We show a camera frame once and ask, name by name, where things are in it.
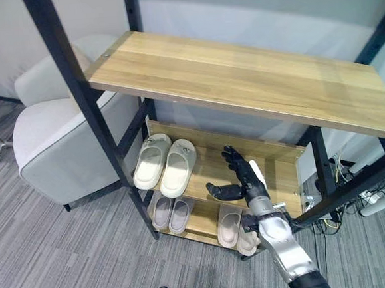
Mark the black metal rack frame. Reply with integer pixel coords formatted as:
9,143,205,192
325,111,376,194
21,0,385,254

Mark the black floor cable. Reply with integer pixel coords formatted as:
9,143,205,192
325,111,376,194
309,219,345,288

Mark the grey-pink slipper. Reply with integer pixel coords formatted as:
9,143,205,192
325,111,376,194
148,193,177,232
166,197,197,235

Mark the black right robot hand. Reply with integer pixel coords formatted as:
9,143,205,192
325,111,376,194
203,142,269,206

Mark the large wooden shelf board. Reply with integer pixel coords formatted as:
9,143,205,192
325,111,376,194
83,11,385,166

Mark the low wooden shelf board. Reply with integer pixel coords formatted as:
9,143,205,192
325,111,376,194
147,182,266,262

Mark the cream slipper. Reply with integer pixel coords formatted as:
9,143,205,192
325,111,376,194
129,132,177,192
156,137,201,199

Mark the white armchair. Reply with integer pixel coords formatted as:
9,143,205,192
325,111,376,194
4,31,152,216

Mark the beige slipper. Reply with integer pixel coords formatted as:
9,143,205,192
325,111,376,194
234,216,264,259
214,202,247,250

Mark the yellow cable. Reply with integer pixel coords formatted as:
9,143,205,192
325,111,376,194
322,217,340,231

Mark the wooden shelf with back lip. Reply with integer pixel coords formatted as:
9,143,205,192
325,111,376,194
126,108,313,232

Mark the white power strip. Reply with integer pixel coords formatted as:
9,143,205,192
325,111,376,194
359,189,380,206

